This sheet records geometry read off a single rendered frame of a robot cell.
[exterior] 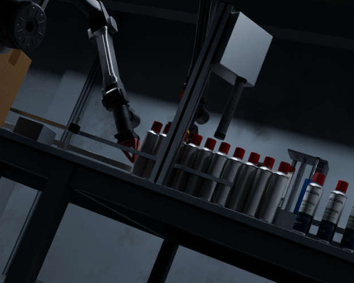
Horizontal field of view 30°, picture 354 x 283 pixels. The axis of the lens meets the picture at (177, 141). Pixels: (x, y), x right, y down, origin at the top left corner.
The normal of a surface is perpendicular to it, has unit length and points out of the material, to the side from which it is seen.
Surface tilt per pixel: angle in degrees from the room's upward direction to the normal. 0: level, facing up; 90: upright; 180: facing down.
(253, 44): 90
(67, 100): 90
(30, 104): 90
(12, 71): 90
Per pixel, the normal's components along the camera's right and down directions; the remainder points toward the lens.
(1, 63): 0.92, 0.33
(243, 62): 0.59, 0.08
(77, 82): -0.43, -0.33
